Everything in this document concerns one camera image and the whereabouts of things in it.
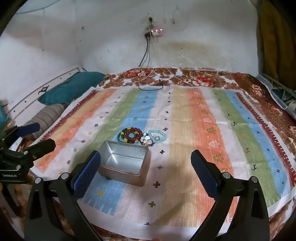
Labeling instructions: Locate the large multicolour bead bracelet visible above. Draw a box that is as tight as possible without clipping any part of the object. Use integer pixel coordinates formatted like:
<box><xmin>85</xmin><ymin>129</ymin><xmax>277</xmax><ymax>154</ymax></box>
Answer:
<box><xmin>120</xmin><ymin>126</ymin><xmax>142</xmax><ymax>142</ymax></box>

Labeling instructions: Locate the white decorated headboard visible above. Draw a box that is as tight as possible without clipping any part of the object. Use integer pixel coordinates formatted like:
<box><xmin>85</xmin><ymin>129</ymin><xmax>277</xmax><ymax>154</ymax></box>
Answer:
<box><xmin>5</xmin><ymin>67</ymin><xmax>88</xmax><ymax>116</ymax></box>

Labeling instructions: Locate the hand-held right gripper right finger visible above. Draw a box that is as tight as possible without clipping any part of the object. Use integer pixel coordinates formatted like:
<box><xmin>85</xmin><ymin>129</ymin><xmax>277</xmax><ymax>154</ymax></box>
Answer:
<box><xmin>188</xmin><ymin>149</ymin><xmax>270</xmax><ymax>241</ymax></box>

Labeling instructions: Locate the yellow hanging cloth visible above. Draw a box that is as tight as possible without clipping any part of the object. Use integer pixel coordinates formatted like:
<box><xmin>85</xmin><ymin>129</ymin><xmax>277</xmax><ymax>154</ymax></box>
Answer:
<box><xmin>257</xmin><ymin>0</ymin><xmax>296</xmax><ymax>81</ymax></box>

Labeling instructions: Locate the grey striped pillow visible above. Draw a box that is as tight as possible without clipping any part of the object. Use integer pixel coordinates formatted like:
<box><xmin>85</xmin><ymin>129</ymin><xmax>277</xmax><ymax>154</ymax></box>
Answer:
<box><xmin>23</xmin><ymin>104</ymin><xmax>68</xmax><ymax>139</ymax></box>

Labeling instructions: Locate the light blue bead bracelet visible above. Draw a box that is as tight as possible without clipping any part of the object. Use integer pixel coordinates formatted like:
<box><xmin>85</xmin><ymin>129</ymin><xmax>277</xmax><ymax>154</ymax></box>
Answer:
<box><xmin>147</xmin><ymin>129</ymin><xmax>167</xmax><ymax>143</ymax></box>

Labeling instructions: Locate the pink power strip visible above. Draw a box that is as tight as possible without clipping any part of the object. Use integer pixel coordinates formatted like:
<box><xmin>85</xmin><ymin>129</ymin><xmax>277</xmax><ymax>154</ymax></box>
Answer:
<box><xmin>144</xmin><ymin>28</ymin><xmax>165</xmax><ymax>37</ymax></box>

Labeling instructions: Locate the striped colourful cloth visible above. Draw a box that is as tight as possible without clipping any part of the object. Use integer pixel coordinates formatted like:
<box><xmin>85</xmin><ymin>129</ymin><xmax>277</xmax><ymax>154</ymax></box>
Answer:
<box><xmin>30</xmin><ymin>87</ymin><xmax>292</xmax><ymax>234</ymax></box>

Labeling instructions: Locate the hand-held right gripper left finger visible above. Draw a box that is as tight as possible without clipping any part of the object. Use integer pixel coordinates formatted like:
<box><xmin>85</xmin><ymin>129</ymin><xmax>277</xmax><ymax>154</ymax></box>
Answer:
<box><xmin>24</xmin><ymin>150</ymin><xmax>102</xmax><ymax>241</ymax></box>

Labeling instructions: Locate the dark red bead bracelet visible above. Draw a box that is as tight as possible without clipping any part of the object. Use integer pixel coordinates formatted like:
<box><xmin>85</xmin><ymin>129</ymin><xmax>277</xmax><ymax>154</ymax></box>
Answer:
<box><xmin>125</xmin><ymin>129</ymin><xmax>142</xmax><ymax>144</ymax></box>

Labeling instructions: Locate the black cable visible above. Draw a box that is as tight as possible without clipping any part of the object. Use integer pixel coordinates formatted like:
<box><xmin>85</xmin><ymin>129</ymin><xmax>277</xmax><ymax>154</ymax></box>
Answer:
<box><xmin>137</xmin><ymin>35</ymin><xmax>165</xmax><ymax>91</ymax></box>

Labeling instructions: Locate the teal cloth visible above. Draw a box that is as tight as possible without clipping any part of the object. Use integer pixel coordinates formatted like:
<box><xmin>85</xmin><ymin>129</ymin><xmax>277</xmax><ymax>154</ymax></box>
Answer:
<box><xmin>38</xmin><ymin>72</ymin><xmax>107</xmax><ymax>106</ymax></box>

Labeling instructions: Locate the white shell bracelet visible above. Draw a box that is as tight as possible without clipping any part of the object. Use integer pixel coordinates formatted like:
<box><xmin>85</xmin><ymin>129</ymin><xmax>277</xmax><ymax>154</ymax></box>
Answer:
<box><xmin>139</xmin><ymin>133</ymin><xmax>153</xmax><ymax>146</ymax></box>

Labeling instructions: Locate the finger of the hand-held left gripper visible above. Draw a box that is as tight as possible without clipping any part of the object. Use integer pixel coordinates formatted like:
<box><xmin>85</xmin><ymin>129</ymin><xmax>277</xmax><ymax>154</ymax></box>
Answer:
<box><xmin>22</xmin><ymin>138</ymin><xmax>56</xmax><ymax>163</ymax></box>
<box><xmin>0</xmin><ymin>123</ymin><xmax>41</xmax><ymax>142</ymax></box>

